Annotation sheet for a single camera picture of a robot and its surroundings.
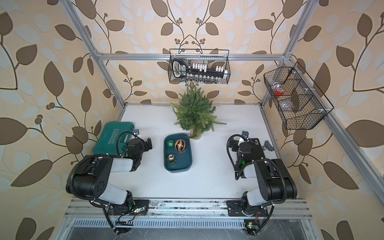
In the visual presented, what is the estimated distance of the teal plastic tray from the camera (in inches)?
34.8

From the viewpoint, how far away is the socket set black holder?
0.84m

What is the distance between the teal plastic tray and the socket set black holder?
1.29 ft
